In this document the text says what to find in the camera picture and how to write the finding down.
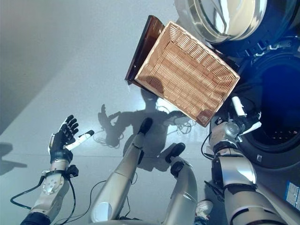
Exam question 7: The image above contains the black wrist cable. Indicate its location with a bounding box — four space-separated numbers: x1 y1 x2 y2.
10 175 77 225
201 131 218 161

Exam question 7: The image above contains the round glass washer door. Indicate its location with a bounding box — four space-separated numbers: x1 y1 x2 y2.
173 0 300 58

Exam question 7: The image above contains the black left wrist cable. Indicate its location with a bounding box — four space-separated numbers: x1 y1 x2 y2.
10 175 77 225

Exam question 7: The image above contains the white sneaker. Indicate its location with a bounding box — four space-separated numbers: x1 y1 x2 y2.
196 200 214 218

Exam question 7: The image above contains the brown glossy stool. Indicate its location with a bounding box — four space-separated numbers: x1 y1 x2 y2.
125 15 166 86

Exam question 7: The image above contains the thin white floor cable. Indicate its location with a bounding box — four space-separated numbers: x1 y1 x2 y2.
93 130 125 149

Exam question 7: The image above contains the black left robot foot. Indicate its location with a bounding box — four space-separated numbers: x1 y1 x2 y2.
137 117 154 135

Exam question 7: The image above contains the silver right robot leg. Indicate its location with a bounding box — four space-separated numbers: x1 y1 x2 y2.
161 159 199 225

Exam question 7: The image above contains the silver left robot leg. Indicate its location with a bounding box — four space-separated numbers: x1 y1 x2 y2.
90 133 146 223

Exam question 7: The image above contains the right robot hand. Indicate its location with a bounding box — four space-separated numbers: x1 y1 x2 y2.
215 97 263 136

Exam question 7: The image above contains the wicker laundry basket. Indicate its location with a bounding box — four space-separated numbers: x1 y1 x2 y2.
135 21 241 128

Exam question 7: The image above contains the dark front-load washing machine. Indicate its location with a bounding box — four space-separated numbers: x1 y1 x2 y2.
222 37 300 225

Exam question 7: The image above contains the black robot foot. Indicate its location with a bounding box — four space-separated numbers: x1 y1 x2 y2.
165 142 186 164
137 117 154 135

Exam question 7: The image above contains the silver robot leg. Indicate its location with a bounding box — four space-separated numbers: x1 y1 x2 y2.
90 133 146 223
161 159 199 225

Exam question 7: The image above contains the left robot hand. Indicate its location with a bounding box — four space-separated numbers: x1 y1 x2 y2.
48 115 95 165

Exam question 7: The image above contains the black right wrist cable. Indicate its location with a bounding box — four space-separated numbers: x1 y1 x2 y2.
201 131 218 161

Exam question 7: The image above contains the black right robot foot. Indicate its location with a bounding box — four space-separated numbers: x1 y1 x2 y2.
165 142 186 164

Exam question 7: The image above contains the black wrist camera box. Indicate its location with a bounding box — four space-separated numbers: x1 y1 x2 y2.
67 165 79 178

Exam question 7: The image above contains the blue jeans leg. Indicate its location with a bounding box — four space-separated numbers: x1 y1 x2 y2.
194 215 208 225

